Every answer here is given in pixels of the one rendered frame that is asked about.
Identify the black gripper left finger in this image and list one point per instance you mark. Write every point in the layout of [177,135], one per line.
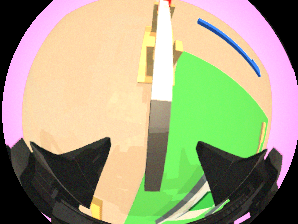
[77,171]

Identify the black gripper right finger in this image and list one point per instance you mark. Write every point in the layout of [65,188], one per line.
[225,171]

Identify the green putting mat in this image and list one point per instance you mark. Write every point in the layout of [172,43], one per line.
[207,105]

